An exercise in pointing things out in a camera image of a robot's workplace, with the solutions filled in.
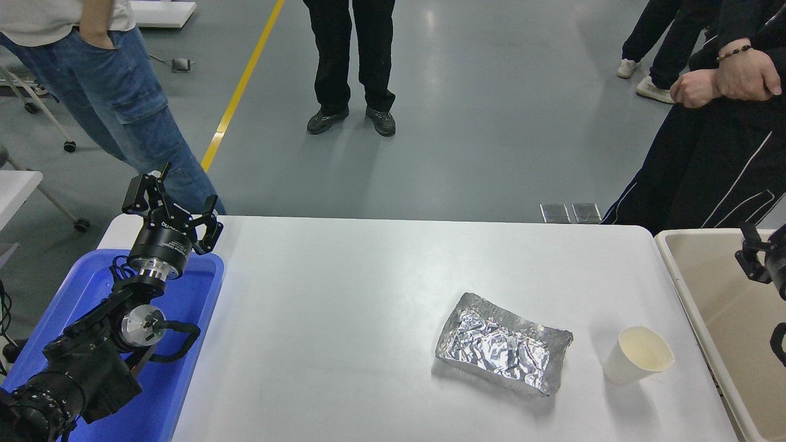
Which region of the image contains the person with dark shoes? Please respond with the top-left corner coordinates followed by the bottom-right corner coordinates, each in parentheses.
top-left (302, 0), bottom-right (397, 137)

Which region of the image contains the person's braceleted hand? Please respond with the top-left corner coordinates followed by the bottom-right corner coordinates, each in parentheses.
top-left (715, 48), bottom-right (782, 102)

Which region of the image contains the white paper cup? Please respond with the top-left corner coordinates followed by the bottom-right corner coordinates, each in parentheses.
top-left (602, 326), bottom-right (675, 386)

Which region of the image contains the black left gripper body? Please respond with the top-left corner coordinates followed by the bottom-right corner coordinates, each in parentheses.
top-left (128, 216), bottom-right (196, 277)

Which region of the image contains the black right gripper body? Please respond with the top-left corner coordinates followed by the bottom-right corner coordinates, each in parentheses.
top-left (765, 223), bottom-right (786, 301)

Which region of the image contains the crumpled silver foil tray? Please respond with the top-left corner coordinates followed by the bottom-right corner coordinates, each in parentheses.
top-left (435, 292), bottom-right (574, 397)

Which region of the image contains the white flat board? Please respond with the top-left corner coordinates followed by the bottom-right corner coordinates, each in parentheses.
top-left (130, 0), bottom-right (197, 29)

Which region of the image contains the person with white shoes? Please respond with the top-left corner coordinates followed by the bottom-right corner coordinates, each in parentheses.
top-left (617, 0), bottom-right (722, 105)

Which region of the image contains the person in jeans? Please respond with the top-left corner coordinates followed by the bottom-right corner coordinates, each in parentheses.
top-left (0, 0), bottom-right (226, 215)

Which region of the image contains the large pale dustbin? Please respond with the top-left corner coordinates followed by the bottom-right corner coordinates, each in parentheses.
top-left (655, 228), bottom-right (786, 442)

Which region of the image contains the person's bare hand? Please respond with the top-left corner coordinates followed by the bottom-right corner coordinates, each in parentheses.
top-left (670, 69), bottom-right (721, 109)

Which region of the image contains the small white side table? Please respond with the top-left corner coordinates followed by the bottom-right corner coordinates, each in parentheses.
top-left (0, 170), bottom-right (91, 233)

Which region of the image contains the person in striped black trousers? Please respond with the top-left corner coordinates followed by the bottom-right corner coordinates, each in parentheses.
top-left (601, 0), bottom-right (786, 237)

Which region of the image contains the blue plastic tray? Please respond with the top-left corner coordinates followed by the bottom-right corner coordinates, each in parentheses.
top-left (0, 249), bottom-right (225, 442)

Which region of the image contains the black hanging cable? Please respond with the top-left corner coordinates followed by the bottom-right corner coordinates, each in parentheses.
top-left (0, 279), bottom-right (15, 344)

